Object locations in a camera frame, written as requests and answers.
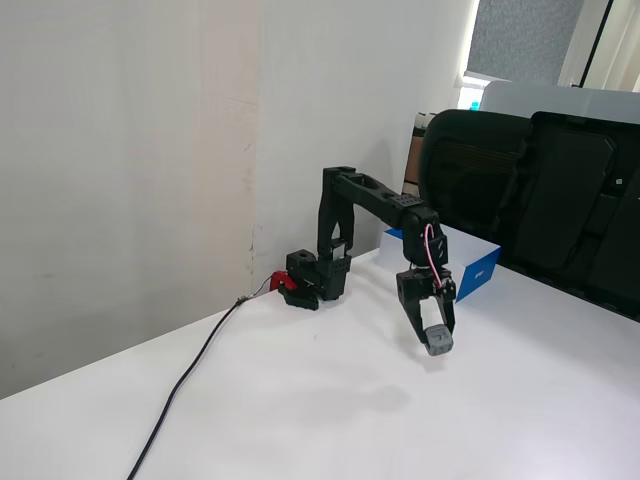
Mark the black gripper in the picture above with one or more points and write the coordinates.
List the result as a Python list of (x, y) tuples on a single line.
[(419, 291)]

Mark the gray block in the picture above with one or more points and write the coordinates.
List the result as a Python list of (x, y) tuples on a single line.
[(439, 342)]

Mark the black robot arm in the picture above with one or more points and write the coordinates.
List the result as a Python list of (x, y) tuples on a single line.
[(370, 192)]

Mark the blue and white cardboard box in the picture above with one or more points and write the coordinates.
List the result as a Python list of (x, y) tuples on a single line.
[(477, 270)]

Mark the brown cardboard box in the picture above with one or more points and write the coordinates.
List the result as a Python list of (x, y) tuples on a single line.
[(414, 160)]

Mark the black mesh office chair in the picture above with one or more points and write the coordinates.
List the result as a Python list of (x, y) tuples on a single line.
[(465, 170)]

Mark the red table clamp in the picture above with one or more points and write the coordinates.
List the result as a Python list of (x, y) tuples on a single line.
[(279, 280)]

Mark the black plastic-backed office chair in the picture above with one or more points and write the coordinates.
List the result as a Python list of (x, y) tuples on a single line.
[(575, 210)]

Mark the teal bottle cap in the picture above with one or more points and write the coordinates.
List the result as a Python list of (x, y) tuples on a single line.
[(474, 106)]

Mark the white partition panel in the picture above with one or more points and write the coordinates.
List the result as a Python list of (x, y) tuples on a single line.
[(550, 100)]

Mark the gray window blind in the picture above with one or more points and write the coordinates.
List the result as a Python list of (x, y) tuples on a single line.
[(520, 35)]

